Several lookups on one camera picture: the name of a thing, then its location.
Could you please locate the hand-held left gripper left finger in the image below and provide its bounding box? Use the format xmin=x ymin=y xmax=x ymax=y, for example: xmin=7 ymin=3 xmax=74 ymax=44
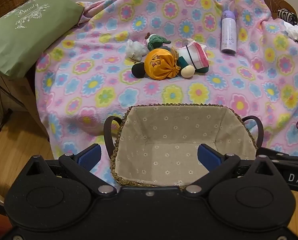
xmin=24 ymin=144 xmax=117 ymax=195

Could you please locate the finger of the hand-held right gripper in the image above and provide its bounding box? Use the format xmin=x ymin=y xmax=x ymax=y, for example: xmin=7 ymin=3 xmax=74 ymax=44
xmin=256 ymin=147 xmax=298 ymax=165

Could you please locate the green pillow with white print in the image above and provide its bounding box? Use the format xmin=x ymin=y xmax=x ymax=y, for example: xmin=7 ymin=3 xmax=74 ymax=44
xmin=0 ymin=0 xmax=85 ymax=78

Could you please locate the orange satin pouch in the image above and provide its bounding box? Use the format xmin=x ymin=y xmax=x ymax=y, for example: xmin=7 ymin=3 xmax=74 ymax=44
xmin=144 ymin=48 xmax=181 ymax=80

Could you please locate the white cloth with pink edge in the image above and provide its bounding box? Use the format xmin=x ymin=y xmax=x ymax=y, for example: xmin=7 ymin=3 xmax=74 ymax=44
xmin=176 ymin=42 xmax=210 ymax=69

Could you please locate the woven basket with fabric lining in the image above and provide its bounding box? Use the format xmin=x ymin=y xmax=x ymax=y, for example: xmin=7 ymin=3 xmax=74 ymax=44
xmin=104 ymin=103 xmax=264 ymax=189

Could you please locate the crumpled white tissue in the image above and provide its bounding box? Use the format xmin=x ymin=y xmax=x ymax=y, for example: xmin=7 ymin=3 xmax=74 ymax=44
xmin=283 ymin=21 xmax=298 ymax=42

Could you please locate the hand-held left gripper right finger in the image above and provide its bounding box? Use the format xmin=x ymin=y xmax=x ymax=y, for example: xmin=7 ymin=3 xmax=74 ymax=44
xmin=185 ymin=144 xmax=279 ymax=196

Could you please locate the pink floral fleece blanket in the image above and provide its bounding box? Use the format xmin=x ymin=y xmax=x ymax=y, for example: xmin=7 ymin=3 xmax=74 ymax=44
xmin=35 ymin=0 xmax=298 ymax=180

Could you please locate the cream foam ball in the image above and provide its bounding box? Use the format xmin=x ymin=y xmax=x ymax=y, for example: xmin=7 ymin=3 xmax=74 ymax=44
xmin=181 ymin=65 xmax=196 ymax=79

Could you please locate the beige tape roll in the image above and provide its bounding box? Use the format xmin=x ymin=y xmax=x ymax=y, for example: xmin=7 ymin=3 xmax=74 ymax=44
xmin=181 ymin=38 xmax=197 ymax=48

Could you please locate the black foam ball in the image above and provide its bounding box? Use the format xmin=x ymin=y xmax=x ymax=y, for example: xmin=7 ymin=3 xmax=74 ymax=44
xmin=131 ymin=62 xmax=147 ymax=78

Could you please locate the white tissue packet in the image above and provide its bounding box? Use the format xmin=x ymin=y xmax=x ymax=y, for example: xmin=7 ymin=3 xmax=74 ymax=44
xmin=125 ymin=39 xmax=147 ymax=62

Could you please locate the green plush toy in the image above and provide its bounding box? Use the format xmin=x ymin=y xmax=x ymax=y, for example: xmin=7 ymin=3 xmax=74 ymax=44
xmin=145 ymin=32 xmax=172 ymax=52

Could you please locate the black white striped pouch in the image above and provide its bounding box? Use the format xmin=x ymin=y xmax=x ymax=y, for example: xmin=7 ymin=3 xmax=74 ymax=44
xmin=277 ymin=9 xmax=298 ymax=25

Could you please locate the purple white bottle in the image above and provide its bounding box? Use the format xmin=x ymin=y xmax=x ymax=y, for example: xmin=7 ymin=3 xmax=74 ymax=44
xmin=220 ymin=10 xmax=237 ymax=55

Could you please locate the green tape roll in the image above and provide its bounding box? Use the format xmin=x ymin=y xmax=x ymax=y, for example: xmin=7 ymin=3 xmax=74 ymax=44
xmin=193 ymin=64 xmax=210 ymax=75

